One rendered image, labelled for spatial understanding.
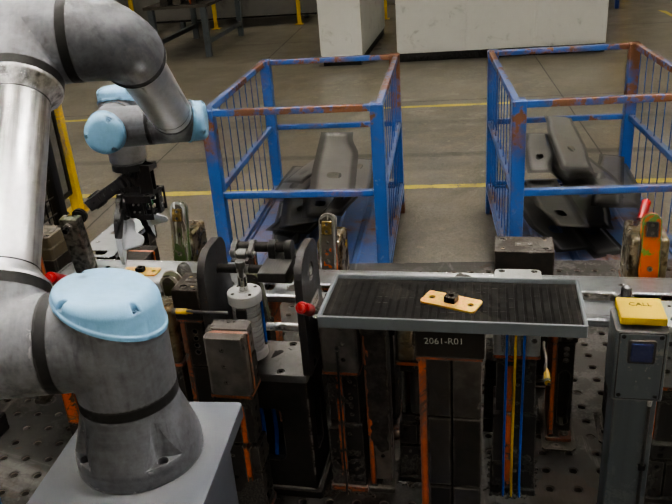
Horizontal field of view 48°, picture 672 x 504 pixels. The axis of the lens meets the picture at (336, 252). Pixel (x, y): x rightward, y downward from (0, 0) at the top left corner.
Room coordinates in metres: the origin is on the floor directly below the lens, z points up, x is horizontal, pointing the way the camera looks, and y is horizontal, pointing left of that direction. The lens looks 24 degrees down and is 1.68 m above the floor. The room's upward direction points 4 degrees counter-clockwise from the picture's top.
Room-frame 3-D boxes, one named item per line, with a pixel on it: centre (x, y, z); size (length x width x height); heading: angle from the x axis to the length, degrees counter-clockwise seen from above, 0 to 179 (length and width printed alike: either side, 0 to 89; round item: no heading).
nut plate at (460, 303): (0.95, -0.16, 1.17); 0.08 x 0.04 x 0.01; 57
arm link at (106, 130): (1.39, 0.39, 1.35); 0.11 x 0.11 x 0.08; 1
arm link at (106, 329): (0.75, 0.26, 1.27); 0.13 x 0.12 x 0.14; 91
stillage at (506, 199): (3.51, -1.23, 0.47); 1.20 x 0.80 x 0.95; 173
